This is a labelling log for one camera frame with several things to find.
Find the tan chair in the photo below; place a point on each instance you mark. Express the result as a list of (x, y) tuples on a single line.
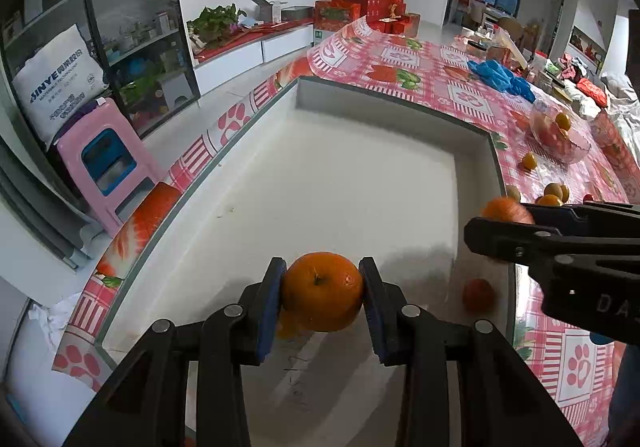
[(510, 25)]

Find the brown cardboard box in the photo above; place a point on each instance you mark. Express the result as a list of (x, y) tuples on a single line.
[(500, 52)]

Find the glass door cabinet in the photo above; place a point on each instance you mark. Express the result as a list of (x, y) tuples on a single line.
[(145, 2)]

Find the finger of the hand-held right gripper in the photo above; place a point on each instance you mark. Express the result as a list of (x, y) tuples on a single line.
[(590, 216), (505, 239)]

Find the medium orange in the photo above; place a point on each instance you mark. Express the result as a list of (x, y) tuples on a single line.
[(563, 121)]

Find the white printed pillow bag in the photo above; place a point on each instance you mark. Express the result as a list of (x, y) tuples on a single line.
[(57, 77)]

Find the red packet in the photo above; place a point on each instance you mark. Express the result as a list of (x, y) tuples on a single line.
[(592, 92)]

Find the open white carton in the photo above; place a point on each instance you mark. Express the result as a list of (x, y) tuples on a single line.
[(265, 9)]

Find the green potted plant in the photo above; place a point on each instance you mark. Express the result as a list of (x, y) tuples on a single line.
[(217, 22)]

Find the grey blanket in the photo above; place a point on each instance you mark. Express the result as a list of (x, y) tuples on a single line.
[(625, 99)]

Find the stack of grey boards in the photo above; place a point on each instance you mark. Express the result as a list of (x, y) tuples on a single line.
[(40, 217)]

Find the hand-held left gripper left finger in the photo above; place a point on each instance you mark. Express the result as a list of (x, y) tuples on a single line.
[(270, 309)]

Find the blue plastic stool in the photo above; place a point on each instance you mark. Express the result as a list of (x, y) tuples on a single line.
[(107, 159)]

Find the stack of red gift boxes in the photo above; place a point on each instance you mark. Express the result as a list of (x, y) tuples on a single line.
[(370, 9)]

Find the blue plastic bags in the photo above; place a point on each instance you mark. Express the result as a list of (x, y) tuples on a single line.
[(500, 77)]

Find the brown kiwi fruit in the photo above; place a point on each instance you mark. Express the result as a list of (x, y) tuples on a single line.
[(553, 189)]

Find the clear glass bowl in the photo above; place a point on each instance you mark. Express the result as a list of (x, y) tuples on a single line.
[(575, 147)]

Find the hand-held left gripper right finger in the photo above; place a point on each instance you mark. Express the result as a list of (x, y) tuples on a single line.
[(373, 314)]

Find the pink plastic stool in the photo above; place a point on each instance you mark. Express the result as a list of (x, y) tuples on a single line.
[(130, 147)]

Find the crumpled white paper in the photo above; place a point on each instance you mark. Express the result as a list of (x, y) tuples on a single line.
[(50, 319)]

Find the white rectangular tray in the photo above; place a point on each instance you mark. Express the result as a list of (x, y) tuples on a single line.
[(325, 167)]

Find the brown round fruit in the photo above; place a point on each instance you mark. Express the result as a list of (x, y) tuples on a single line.
[(513, 192)]

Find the large orange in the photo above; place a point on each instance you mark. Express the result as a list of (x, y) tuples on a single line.
[(502, 209), (322, 292)]

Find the red tomato pile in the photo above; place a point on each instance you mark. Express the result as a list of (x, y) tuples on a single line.
[(550, 134)]

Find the grey flat box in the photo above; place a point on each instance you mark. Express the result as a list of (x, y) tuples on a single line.
[(297, 13)]

